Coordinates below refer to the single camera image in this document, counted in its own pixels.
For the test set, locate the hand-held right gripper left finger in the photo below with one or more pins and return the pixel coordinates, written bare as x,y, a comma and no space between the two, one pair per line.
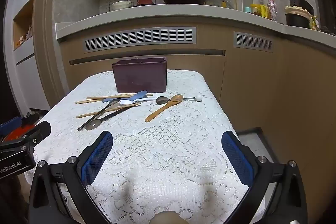
97,158

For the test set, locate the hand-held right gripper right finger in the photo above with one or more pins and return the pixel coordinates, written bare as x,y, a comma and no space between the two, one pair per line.
237,161

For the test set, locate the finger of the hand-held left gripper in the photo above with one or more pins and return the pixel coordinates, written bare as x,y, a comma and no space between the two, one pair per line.
10,125
39,133

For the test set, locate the brown wooden spoon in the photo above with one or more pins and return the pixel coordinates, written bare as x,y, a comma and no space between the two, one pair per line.
160,112

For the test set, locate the purple utensil holder box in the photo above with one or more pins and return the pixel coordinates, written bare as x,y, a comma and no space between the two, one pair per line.
139,77

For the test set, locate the white shelving unit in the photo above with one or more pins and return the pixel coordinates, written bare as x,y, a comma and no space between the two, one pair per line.
26,64

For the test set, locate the white lace tablecloth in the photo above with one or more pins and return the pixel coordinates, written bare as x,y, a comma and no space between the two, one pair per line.
162,150

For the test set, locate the wooden kitchen cabinet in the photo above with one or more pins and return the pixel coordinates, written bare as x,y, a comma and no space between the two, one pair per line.
262,82

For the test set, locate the short grey vent grille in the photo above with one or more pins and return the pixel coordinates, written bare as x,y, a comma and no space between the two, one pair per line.
253,41

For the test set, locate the long grey vent grille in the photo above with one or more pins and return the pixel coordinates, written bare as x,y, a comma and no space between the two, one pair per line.
140,39

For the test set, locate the teal cup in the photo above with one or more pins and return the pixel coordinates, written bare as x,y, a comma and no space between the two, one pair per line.
247,9

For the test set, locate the white bowl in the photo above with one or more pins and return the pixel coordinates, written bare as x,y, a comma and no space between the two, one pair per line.
120,5

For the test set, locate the black pot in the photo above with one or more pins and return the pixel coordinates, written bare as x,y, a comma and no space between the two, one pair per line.
298,21

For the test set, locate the yellow lidded jar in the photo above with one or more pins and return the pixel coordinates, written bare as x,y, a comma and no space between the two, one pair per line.
257,10

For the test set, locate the grey kitchen countertop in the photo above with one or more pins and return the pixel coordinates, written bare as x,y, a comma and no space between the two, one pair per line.
157,18

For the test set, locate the clear plastic bottle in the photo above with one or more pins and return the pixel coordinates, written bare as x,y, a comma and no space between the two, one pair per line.
272,7

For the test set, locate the black cutlery caddy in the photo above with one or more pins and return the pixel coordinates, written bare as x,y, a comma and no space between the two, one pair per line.
302,2

